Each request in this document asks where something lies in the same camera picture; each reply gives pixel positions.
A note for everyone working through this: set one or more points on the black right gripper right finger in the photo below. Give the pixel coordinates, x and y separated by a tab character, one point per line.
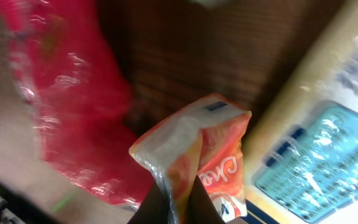
200	207

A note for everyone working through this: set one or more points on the orange tissue pack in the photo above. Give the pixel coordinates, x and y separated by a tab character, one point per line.
201	140

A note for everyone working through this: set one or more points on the yellow wet wipes pack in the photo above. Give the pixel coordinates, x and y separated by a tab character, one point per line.
301	159

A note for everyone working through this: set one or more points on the red snack bag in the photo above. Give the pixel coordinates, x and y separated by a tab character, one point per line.
68	75

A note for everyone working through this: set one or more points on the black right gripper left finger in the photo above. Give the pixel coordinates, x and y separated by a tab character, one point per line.
153	210

